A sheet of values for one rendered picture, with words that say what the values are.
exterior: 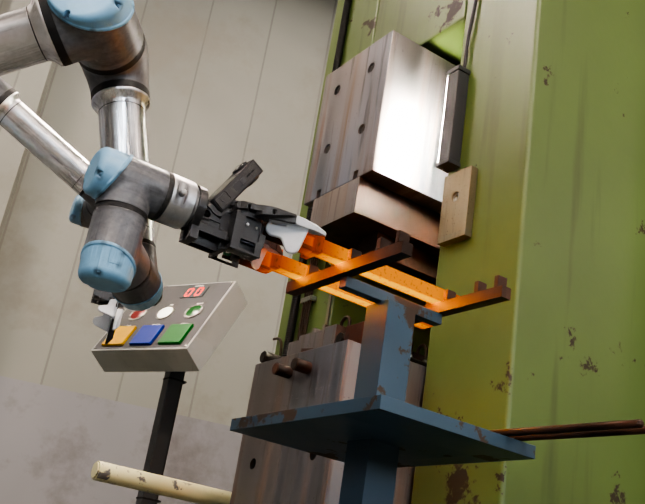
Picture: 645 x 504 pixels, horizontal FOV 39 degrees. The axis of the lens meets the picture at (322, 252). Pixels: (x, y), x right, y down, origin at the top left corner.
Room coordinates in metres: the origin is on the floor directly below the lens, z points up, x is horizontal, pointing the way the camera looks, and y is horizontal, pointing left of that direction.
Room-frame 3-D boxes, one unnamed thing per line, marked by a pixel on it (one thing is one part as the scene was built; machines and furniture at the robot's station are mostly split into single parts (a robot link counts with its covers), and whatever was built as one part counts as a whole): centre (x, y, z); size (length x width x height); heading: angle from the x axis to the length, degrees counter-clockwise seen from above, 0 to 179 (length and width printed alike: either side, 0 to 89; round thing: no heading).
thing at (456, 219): (1.81, -0.28, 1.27); 0.09 x 0.02 x 0.17; 31
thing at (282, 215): (1.26, 0.09, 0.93); 0.09 x 0.05 x 0.02; 91
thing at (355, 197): (2.12, -0.19, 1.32); 0.42 x 0.20 x 0.10; 121
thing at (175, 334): (2.30, 0.34, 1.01); 0.07 x 0.05 x 0.07; 56
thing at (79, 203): (2.10, 0.58, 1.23); 0.11 x 0.11 x 0.08; 24
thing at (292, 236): (1.27, 0.04, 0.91); 0.09 x 0.03 x 0.06; 91
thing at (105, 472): (2.27, 0.25, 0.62); 0.44 x 0.05 x 0.05; 121
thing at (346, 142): (2.09, -0.21, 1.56); 0.42 x 0.39 x 0.40; 121
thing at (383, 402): (1.43, -0.13, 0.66); 0.40 x 0.30 x 0.02; 32
